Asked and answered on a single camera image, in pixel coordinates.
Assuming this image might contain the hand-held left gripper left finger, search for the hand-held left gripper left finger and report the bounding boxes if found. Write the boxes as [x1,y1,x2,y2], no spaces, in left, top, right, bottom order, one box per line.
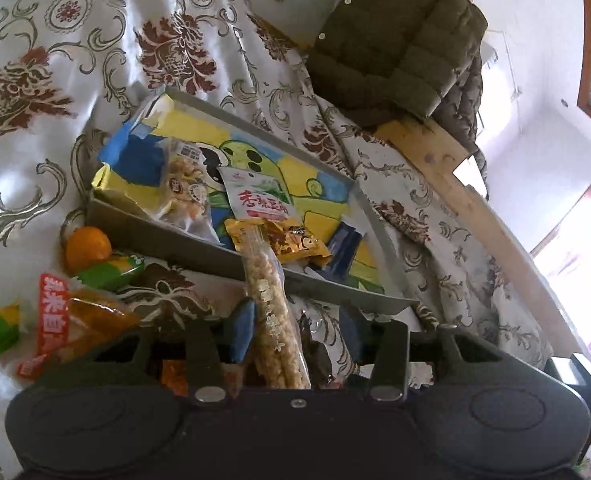
[92,299,257,406]

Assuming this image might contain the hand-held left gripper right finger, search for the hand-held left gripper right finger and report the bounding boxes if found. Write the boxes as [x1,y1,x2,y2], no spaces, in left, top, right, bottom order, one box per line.
[339,304,502,402]

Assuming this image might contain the long clear puffed snack packet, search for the long clear puffed snack packet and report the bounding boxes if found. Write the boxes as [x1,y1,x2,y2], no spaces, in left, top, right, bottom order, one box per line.
[239,220,312,391]

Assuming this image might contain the dark blue snack packet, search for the dark blue snack packet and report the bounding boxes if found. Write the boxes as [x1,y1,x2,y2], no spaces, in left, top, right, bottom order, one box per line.
[317,221,367,281]

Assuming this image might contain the yellow snack packet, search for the yellow snack packet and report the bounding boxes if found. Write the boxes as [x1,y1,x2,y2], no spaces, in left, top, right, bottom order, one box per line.
[224,217,332,267]

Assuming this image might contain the grey tray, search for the grey tray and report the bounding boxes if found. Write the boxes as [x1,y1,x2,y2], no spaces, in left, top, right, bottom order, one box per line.
[85,85,421,318]

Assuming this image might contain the white red-label snack packet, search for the white red-label snack packet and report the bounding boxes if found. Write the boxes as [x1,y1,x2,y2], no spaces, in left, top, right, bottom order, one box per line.
[218,166,296,223]

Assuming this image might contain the red orange snack packet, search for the red orange snack packet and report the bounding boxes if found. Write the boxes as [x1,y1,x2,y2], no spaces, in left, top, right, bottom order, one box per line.
[18,274,142,381]

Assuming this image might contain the clear mixed snack packet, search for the clear mixed snack packet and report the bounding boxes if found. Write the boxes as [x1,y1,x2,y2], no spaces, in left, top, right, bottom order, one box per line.
[158,137,215,233]

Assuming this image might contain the orange fruit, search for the orange fruit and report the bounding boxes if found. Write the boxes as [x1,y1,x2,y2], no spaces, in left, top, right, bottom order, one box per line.
[65,226,112,273]

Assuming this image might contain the yellow cartoon printed sheet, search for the yellow cartoon printed sheet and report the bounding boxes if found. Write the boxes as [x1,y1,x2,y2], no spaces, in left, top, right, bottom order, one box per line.
[92,95,386,296]

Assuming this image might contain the olive puffer jacket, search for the olive puffer jacket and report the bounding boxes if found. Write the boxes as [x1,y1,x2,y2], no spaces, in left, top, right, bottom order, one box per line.
[305,0,491,201]

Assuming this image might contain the floral printed blanket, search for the floral printed blanket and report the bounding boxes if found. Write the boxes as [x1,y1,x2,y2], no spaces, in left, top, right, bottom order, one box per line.
[0,0,591,480]

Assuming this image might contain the wooden bed frame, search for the wooden bed frame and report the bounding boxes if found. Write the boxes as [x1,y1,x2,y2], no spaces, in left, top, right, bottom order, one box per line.
[373,115,591,361]

